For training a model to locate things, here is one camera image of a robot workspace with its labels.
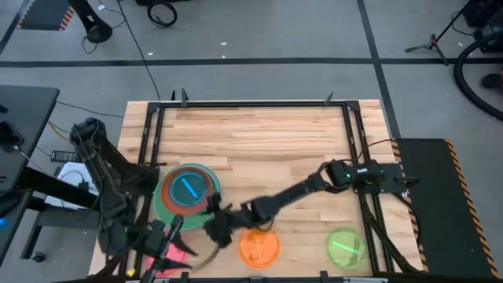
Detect white paper sheet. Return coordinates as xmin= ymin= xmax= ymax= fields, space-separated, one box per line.
xmin=44 ymin=161 xmax=99 ymax=210

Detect small orange plastic plate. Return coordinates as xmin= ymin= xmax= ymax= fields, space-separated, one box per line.
xmin=238 ymin=229 xmax=281 ymax=270

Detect long black floor cable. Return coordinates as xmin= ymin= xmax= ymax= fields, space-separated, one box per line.
xmin=116 ymin=0 xmax=162 ymax=101

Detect thick black hose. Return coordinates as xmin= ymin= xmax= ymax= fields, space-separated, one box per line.
xmin=453 ymin=31 xmax=503 ymax=122

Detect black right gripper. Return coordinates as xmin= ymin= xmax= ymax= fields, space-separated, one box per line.
xmin=191 ymin=191 xmax=255 ymax=272

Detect large hazard-striped black mat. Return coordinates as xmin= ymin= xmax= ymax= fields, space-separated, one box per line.
xmin=390 ymin=137 xmax=502 ymax=280

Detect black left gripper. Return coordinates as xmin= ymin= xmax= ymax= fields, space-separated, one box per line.
xmin=140 ymin=215 xmax=199 ymax=283

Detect black device on desk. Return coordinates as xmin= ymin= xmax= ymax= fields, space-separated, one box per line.
xmin=0 ymin=119 xmax=24 ymax=153

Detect orange-red plastic plate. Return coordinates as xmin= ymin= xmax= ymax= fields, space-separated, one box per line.
xmin=160 ymin=167 xmax=215 ymax=216

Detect small lime green plastic plate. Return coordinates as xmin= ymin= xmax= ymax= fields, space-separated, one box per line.
xmin=325 ymin=226 xmax=369 ymax=271

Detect black pedestal stand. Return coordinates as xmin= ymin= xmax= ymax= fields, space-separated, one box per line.
xmin=68 ymin=0 xmax=114 ymax=44

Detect black equipment case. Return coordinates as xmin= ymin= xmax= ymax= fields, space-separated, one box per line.
xmin=461 ymin=0 xmax=503 ymax=54

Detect small hazard-striped black mat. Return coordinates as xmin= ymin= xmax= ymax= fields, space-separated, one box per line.
xmin=17 ymin=0 xmax=75 ymax=31

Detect black tripod stand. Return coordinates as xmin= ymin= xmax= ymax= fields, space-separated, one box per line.
xmin=404 ymin=0 xmax=475 ymax=67

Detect small teal plastic plate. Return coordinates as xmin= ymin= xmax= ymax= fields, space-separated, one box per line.
xmin=168 ymin=171 xmax=209 ymax=208

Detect black desk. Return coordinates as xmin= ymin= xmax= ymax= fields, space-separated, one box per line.
xmin=0 ymin=84 xmax=61 ymax=196

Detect black power adapter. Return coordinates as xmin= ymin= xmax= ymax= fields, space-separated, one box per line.
xmin=50 ymin=150 xmax=82 ymax=164

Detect stacked green and orange bowls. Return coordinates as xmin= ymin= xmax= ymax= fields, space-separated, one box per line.
xmin=152 ymin=167 xmax=221 ymax=233

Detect pink plastic plate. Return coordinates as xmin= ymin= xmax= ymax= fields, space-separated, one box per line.
xmin=145 ymin=244 xmax=190 ymax=277

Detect coiled black cable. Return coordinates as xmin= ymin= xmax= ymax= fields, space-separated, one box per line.
xmin=146 ymin=1 xmax=178 ymax=29

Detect black aluminium table frame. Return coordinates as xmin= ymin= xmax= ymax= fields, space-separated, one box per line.
xmin=117 ymin=100 xmax=425 ymax=283

